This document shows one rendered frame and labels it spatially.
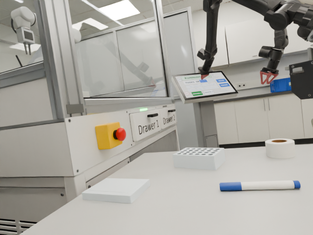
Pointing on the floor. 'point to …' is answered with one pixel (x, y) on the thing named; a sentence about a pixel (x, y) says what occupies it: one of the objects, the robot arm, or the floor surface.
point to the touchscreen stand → (206, 124)
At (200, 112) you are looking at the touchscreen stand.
